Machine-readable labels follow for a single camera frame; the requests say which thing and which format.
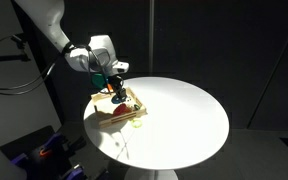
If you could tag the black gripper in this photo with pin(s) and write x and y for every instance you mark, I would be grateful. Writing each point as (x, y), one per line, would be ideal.
(116, 82)

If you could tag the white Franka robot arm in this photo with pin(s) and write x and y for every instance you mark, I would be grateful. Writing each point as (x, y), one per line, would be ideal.
(50, 20)

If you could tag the wooden tray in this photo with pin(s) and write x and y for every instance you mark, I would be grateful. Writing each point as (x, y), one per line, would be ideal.
(105, 116)

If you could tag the grey vertical background pole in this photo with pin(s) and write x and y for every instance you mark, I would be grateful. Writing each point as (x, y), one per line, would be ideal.
(151, 36)

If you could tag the purple clamp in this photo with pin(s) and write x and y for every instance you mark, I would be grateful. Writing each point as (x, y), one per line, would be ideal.
(53, 139)
(73, 172)

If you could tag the black horizontal stand bar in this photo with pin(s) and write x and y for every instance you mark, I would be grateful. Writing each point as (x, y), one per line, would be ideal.
(4, 58)

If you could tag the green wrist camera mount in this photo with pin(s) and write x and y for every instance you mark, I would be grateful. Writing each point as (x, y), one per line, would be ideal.
(98, 80)

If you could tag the black camera stand pole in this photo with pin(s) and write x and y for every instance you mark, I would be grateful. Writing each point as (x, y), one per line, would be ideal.
(52, 96)

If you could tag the white table pedestal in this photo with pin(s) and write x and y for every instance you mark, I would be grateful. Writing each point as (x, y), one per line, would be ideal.
(150, 174)

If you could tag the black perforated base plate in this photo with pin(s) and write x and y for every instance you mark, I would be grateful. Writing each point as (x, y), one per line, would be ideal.
(37, 166)

